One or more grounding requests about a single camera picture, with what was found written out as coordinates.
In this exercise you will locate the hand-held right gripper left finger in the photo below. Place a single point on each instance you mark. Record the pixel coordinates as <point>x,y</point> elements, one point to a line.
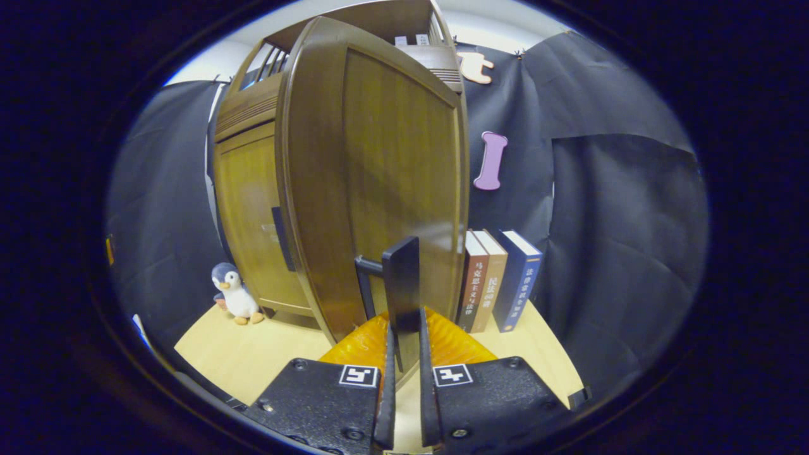
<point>385,404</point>

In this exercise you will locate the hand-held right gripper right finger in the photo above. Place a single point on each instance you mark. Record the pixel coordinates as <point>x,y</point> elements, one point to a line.
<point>430,404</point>

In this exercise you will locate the wooden cabinet door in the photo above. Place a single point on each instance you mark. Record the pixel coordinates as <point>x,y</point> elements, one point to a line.
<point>392,158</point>
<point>249,208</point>

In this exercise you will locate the wooden double-door shoe cabinet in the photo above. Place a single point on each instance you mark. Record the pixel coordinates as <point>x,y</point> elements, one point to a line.
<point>392,12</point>

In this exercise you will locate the brown book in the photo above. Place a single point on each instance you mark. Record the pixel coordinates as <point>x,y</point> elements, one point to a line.
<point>473,284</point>

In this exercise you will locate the tan book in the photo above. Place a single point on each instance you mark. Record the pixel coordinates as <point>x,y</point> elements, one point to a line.
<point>492,284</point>

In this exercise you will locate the dark blue book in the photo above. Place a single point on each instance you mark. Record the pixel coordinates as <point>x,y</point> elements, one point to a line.
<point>518,284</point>

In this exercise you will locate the penguin plush toy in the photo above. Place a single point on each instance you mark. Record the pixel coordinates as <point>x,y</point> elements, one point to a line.
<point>239,297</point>

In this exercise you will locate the black backdrop cloth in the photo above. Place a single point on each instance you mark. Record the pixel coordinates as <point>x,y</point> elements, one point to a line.
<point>619,253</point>

